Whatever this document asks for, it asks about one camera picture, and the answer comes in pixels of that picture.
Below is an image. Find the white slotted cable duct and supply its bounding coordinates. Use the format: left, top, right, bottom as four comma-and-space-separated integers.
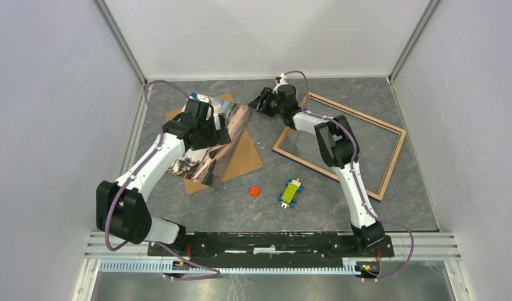
99, 259, 360, 275

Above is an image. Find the corner aluminium post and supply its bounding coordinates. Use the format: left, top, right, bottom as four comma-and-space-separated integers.
93, 0, 147, 85
387, 0, 442, 86

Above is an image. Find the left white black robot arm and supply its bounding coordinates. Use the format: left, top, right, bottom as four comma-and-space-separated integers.
96, 98, 231, 256

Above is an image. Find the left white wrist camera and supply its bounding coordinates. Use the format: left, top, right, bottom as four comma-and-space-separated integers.
191, 93, 211, 103

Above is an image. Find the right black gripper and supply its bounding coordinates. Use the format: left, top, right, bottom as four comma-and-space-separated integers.
247, 87, 284, 117

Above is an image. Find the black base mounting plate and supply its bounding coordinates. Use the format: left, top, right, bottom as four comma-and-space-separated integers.
169, 231, 395, 268

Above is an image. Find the brown cardboard backing board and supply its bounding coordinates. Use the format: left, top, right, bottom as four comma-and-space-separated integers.
165, 93, 264, 195

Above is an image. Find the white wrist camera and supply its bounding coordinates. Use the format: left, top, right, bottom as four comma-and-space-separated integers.
273, 73, 288, 95
191, 93, 211, 103

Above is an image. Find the small orange cube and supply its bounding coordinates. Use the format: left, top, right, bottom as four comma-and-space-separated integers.
250, 187, 259, 196

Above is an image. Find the beach landscape photo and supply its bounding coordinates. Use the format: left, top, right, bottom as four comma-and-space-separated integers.
163, 92, 252, 186

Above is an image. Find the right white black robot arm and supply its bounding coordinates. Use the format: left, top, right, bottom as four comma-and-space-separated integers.
248, 84, 385, 256

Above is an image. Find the left corner aluminium post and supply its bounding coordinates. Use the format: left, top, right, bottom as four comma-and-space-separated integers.
93, 0, 147, 85

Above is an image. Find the right corner aluminium post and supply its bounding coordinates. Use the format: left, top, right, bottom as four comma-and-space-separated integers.
387, 0, 442, 86

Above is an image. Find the wooden picture frame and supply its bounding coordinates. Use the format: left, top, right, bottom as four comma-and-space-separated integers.
272, 93, 407, 201

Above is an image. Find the green blue toy brick car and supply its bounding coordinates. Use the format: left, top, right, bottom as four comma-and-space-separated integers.
277, 179, 304, 209

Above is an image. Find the aluminium rail front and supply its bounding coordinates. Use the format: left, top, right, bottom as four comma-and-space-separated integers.
389, 232, 461, 261

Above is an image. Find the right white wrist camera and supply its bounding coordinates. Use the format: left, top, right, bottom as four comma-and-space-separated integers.
273, 73, 288, 95

